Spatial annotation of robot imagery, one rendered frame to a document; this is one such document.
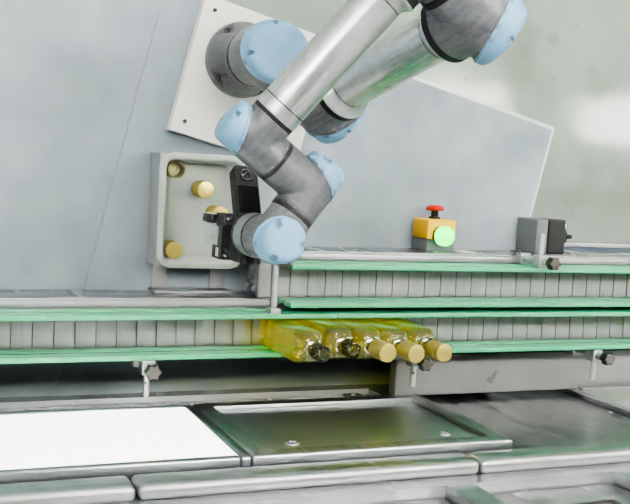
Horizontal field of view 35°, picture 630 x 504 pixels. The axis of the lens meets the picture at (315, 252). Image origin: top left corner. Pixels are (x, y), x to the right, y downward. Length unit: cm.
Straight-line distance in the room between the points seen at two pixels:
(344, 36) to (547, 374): 106
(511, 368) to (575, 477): 60
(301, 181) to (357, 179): 60
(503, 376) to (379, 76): 81
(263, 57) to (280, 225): 40
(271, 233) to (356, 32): 33
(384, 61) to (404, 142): 51
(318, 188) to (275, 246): 12
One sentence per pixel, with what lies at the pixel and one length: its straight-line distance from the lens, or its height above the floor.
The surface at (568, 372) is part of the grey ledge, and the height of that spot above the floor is 88.
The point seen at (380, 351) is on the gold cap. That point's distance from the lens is 176.
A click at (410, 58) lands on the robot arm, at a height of 122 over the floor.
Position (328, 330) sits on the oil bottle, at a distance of 181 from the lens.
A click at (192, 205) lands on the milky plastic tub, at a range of 202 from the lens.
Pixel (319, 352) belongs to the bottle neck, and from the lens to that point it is 178.
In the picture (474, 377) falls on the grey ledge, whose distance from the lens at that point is 221.
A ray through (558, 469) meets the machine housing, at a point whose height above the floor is 140.
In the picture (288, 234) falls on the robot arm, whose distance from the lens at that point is 154.
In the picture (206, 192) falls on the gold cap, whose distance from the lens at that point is 198.
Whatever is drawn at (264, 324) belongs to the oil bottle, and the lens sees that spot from 194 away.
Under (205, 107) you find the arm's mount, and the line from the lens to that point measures 202.
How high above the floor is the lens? 271
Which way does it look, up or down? 67 degrees down
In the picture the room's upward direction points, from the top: 104 degrees clockwise
